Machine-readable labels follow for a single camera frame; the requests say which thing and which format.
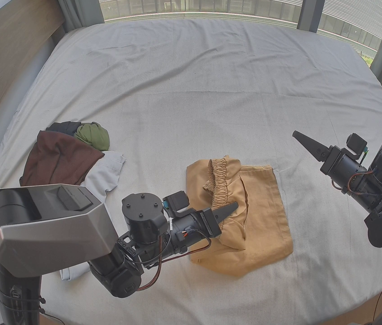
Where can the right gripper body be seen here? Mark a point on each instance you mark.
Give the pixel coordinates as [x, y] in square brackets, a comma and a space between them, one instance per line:
[343, 168]

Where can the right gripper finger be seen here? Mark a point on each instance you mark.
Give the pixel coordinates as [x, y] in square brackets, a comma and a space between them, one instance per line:
[314, 149]

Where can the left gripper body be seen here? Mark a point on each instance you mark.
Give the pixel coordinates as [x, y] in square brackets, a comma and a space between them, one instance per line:
[191, 229]

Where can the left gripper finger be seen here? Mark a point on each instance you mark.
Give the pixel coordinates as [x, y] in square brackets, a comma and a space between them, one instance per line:
[223, 213]

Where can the tan shorts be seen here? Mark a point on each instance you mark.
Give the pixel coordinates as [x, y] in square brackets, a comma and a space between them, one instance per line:
[262, 222]

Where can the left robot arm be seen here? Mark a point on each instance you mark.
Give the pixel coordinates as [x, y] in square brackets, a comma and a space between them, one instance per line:
[59, 232]

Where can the pale blue garment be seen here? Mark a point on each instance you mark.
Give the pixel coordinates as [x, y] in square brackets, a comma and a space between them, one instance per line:
[106, 171]

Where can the bed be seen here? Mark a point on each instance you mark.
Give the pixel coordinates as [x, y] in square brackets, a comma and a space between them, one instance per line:
[211, 80]

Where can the green garment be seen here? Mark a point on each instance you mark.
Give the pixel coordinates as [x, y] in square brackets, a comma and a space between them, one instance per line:
[92, 135]

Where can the brown garment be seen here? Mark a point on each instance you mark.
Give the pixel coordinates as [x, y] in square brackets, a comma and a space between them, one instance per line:
[59, 161]

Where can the dark grey garment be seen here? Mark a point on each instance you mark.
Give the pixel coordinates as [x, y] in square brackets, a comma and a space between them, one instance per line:
[60, 127]

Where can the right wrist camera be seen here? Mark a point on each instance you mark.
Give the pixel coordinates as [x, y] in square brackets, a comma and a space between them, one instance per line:
[355, 144]

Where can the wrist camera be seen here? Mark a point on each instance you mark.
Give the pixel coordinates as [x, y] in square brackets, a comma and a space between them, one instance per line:
[177, 201]
[355, 144]

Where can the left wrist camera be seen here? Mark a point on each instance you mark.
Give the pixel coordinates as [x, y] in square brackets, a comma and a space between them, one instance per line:
[177, 201]

